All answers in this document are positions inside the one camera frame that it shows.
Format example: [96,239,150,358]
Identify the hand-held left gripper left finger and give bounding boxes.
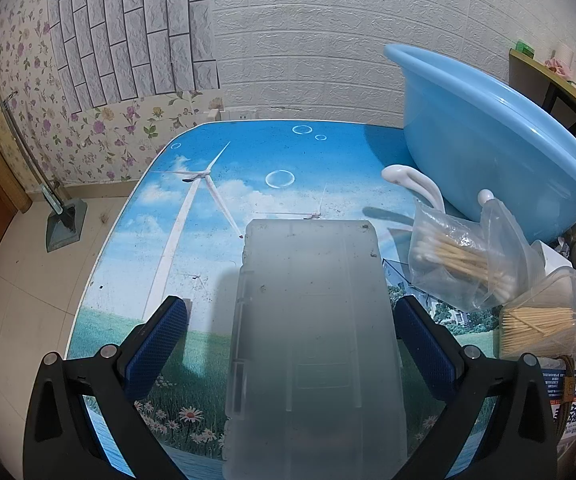
[22,295,191,480]

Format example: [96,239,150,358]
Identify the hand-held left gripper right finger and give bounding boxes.
[393,295,559,480]

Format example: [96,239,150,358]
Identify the translucent plastic storage box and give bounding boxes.
[222,219,411,480]

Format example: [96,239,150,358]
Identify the clear toothpick container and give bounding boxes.
[498,266,576,361]

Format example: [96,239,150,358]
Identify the packet with brown band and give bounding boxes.
[540,355,576,461]

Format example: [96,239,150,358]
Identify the light blue plastic basin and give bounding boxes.
[384,43,576,243]

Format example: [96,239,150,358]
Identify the bag of cotton swabs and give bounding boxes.
[408,199,511,313]

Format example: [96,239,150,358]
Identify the clear plastic bag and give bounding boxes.
[478,189,549,306]

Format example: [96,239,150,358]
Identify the white plastic hook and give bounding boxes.
[381,164,446,211]

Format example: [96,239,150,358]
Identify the pink fluffy item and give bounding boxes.
[544,57,571,81]

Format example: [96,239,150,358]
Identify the grey dustpan with handle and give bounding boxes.
[0,89,88,253]

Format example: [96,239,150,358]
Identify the side table with dark frame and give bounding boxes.
[509,49,576,171]

